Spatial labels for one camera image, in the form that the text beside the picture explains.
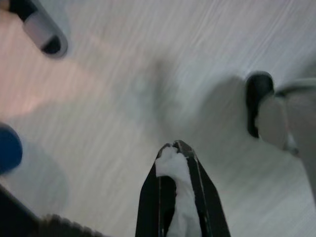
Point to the black furniture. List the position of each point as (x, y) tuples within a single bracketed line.
[(14, 212)]

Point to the white tissue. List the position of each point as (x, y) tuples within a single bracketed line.
[(182, 197)]

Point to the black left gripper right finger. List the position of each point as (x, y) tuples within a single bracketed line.
[(205, 192)]

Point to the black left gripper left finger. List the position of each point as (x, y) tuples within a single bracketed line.
[(148, 197)]

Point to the grey white slipper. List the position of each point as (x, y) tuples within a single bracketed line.
[(37, 27)]

